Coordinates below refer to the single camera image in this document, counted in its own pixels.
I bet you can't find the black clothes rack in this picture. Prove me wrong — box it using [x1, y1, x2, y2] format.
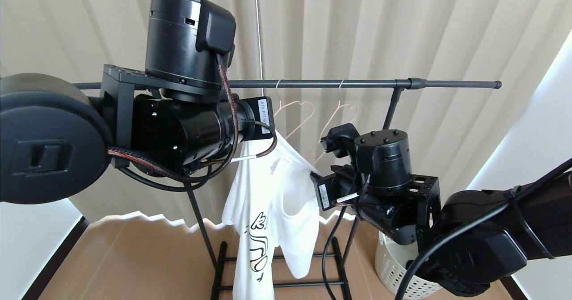
[74, 78, 502, 300]

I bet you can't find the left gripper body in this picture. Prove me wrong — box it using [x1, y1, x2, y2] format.
[132, 95, 275, 173]

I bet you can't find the black garment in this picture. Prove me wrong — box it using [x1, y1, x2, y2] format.
[440, 279, 491, 297]

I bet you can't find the beige curtain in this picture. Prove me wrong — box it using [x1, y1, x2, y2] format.
[0, 0, 572, 229]

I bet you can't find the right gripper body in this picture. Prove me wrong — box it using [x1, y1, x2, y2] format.
[311, 173, 429, 245]

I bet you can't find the white laundry basket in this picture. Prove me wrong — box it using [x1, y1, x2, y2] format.
[374, 231, 443, 300]

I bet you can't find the pink clothes hanger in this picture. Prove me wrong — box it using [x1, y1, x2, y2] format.
[273, 85, 315, 139]
[313, 85, 358, 166]

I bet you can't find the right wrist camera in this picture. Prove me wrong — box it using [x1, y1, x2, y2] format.
[321, 123, 360, 158]

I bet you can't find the white printed t-shirt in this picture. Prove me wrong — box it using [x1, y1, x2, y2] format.
[221, 130, 322, 300]

